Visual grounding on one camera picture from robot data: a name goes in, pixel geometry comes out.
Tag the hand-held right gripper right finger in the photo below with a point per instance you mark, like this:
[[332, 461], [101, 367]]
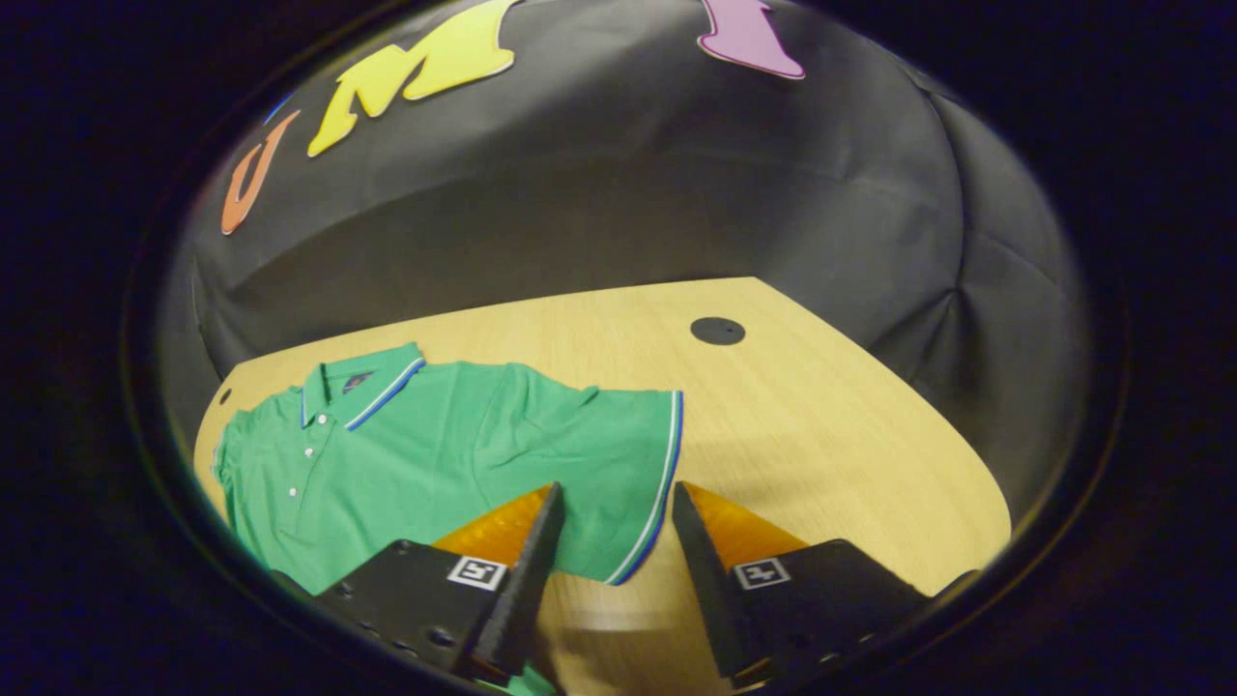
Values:
[[705, 580]]

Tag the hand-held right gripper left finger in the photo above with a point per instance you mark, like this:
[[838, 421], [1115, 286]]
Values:
[[527, 580]]

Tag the green T-shirt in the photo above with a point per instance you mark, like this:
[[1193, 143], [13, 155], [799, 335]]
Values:
[[435, 454]]

